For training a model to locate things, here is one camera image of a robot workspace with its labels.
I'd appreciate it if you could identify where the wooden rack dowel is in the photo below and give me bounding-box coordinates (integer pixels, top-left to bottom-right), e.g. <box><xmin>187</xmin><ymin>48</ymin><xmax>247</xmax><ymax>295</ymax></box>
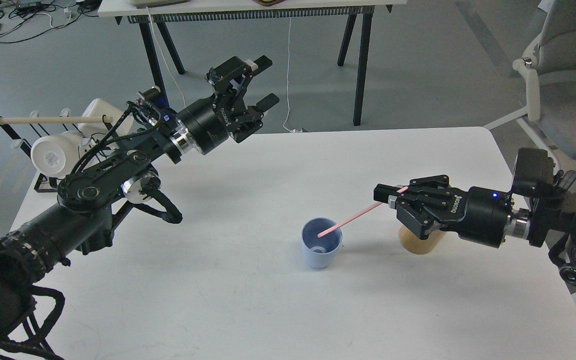
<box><xmin>0</xmin><ymin>115</ymin><xmax>115</xmax><ymax>125</ymax></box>

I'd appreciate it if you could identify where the floor cable clutter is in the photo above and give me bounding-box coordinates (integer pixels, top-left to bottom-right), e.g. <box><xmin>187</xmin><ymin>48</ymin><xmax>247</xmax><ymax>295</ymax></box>
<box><xmin>0</xmin><ymin>0</ymin><xmax>102</xmax><ymax>44</ymax></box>

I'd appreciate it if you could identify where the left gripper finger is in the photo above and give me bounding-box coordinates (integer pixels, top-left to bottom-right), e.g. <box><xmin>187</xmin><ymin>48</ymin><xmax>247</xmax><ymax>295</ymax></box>
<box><xmin>205</xmin><ymin>55</ymin><xmax>273</xmax><ymax>103</ymax></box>
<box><xmin>233</xmin><ymin>93</ymin><xmax>279</xmax><ymax>144</ymax></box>

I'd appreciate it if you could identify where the white cord left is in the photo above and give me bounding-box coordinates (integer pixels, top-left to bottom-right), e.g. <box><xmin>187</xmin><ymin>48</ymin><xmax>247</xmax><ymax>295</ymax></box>
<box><xmin>145</xmin><ymin>6</ymin><xmax>190</xmax><ymax>119</ymax></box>

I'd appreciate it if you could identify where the bamboo cylinder holder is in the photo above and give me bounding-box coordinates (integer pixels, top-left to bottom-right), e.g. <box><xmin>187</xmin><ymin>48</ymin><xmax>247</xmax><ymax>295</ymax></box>
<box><xmin>398</xmin><ymin>225</ymin><xmax>446</xmax><ymax>255</ymax></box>

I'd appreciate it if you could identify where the white square mug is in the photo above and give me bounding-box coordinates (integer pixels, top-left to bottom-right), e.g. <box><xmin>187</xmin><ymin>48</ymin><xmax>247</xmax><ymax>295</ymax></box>
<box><xmin>76</xmin><ymin>98</ymin><xmax>124</xmax><ymax>141</ymax></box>

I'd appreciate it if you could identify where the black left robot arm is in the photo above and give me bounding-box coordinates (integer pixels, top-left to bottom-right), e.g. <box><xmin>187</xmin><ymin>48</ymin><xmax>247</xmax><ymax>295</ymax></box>
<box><xmin>0</xmin><ymin>55</ymin><xmax>279</xmax><ymax>360</ymax></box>

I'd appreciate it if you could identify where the black wire mug rack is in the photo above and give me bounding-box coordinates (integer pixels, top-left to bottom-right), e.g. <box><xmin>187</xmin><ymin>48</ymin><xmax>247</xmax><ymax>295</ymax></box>
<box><xmin>0</xmin><ymin>114</ymin><xmax>119</xmax><ymax>183</ymax></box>

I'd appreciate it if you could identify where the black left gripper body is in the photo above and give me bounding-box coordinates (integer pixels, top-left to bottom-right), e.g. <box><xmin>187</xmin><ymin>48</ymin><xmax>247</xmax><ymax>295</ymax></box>
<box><xmin>170</xmin><ymin>96</ymin><xmax>249</xmax><ymax>155</ymax></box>

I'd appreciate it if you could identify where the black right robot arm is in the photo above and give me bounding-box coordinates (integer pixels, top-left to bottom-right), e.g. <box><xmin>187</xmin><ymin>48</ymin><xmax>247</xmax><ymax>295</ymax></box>
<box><xmin>374</xmin><ymin>148</ymin><xmax>576</xmax><ymax>287</ymax></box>

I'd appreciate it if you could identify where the white hanging cable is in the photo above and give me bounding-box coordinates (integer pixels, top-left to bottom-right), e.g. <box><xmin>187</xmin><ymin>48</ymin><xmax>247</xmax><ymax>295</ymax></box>
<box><xmin>282</xmin><ymin>17</ymin><xmax>303</xmax><ymax>134</ymax></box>

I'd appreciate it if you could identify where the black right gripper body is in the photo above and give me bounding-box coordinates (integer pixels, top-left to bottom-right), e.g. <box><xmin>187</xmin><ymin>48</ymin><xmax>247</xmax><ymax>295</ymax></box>
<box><xmin>395</xmin><ymin>185</ymin><xmax>514</xmax><ymax>248</ymax></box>

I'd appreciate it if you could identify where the background white table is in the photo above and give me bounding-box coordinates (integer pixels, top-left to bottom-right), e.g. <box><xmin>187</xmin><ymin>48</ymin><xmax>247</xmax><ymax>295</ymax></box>
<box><xmin>98</xmin><ymin>0</ymin><xmax>409</xmax><ymax>137</ymax></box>

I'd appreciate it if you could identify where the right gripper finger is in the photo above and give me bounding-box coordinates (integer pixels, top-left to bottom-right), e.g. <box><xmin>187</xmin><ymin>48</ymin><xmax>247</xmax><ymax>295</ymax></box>
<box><xmin>373</xmin><ymin>183</ymin><xmax>402</xmax><ymax>204</ymax></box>
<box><xmin>407</xmin><ymin>174</ymin><xmax>451</xmax><ymax>193</ymax></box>

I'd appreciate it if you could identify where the blue plastic cup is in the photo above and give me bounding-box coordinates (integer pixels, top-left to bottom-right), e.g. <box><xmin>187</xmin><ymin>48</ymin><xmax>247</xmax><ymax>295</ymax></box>
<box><xmin>301</xmin><ymin>218</ymin><xmax>343</xmax><ymax>269</ymax></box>

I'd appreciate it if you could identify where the grey office chair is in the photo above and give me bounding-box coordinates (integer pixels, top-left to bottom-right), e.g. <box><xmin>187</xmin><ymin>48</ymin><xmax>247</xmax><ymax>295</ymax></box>
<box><xmin>486</xmin><ymin>0</ymin><xmax>576</xmax><ymax>170</ymax></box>

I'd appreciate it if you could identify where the pink chopstick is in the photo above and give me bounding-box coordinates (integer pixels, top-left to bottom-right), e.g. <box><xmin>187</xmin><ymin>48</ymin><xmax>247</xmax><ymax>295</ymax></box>
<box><xmin>317</xmin><ymin>195</ymin><xmax>389</xmax><ymax>239</ymax></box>

